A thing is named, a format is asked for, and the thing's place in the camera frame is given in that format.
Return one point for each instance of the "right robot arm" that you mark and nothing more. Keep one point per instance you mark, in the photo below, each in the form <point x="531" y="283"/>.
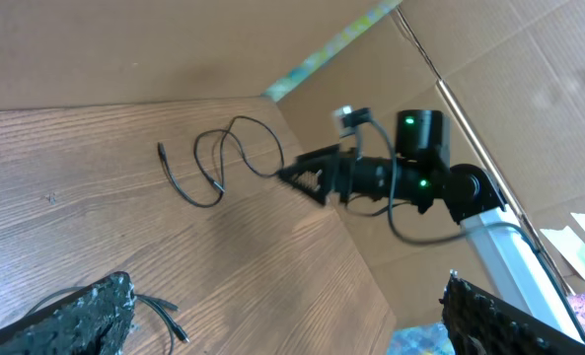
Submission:
<point x="417" y="171"/>

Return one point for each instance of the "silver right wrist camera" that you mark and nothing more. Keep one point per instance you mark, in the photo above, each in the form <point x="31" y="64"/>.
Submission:
<point x="341" y="121"/>

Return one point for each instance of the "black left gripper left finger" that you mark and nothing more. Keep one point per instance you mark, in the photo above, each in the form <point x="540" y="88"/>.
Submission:
<point x="93" y="320"/>

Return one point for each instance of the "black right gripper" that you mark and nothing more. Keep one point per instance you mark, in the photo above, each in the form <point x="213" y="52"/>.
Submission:
<point x="320" y="173"/>

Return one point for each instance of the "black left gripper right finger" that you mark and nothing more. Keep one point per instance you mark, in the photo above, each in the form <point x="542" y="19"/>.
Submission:
<point x="480" y="323"/>

